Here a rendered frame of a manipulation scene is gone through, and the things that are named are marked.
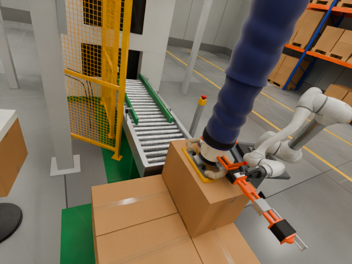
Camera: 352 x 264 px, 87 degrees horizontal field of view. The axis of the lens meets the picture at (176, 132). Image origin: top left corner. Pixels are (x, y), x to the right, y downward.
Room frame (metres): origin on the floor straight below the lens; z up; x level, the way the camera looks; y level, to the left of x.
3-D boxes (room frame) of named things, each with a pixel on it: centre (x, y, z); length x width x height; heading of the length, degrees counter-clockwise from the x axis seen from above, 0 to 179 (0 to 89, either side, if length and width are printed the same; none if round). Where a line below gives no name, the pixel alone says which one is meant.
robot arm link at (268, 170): (0.98, -0.63, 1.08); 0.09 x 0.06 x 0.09; 33
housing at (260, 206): (0.68, -0.54, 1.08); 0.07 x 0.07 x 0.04; 33
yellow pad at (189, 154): (1.02, -0.21, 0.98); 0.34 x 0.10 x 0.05; 33
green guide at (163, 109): (2.81, 0.51, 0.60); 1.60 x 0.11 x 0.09; 33
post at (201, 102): (2.14, -0.21, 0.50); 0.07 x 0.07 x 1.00; 33
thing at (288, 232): (0.57, -0.61, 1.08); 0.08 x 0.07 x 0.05; 33
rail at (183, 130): (2.54, 0.26, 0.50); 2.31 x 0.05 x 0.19; 33
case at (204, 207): (1.07, -0.31, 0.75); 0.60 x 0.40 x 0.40; 33
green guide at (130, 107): (2.51, 0.95, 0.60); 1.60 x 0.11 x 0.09; 33
